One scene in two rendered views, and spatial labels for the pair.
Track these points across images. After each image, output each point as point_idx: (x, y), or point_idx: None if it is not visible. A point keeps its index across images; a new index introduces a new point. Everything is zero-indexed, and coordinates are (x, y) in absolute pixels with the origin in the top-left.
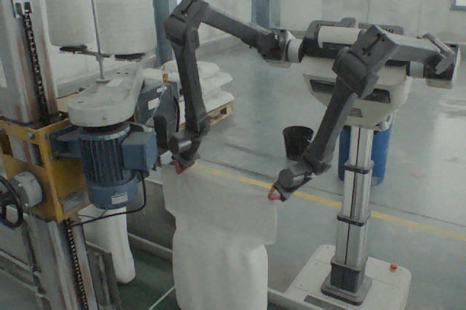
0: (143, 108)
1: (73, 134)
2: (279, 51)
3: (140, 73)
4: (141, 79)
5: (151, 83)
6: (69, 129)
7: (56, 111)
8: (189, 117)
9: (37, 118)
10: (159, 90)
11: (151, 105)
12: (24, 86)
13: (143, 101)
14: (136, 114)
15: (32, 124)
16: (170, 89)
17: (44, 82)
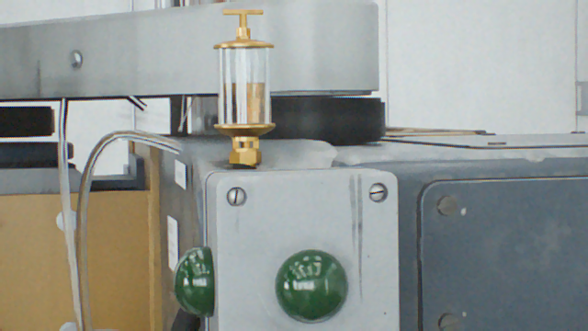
0: (165, 237)
1: (101, 176)
2: None
3: (139, 18)
4: (172, 64)
5: (279, 141)
6: (132, 165)
7: (203, 113)
8: None
9: (194, 115)
10: (176, 174)
11: (171, 246)
12: (189, 4)
13: (164, 196)
14: (161, 251)
15: (192, 128)
16: (191, 209)
17: (197, 1)
